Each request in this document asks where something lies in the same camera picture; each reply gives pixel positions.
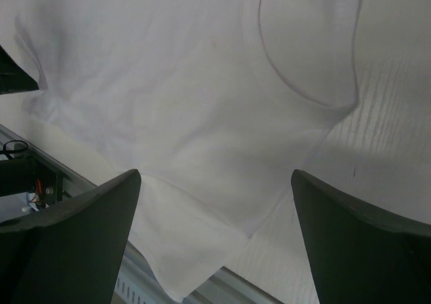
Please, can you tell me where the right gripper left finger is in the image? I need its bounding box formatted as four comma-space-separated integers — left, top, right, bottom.
1, 169, 141, 303

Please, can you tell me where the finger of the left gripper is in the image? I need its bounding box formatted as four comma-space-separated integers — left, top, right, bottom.
0, 47, 39, 94

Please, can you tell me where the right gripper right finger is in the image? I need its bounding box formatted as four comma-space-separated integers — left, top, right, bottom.
291, 170, 430, 303

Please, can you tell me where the white t shirt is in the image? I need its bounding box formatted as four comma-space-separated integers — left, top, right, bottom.
13, 0, 368, 303

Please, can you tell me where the aluminium mounting rail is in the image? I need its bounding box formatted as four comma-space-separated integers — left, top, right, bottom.
0, 123, 297, 304

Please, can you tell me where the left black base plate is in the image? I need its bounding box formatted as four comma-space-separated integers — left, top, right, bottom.
1, 140, 64, 207

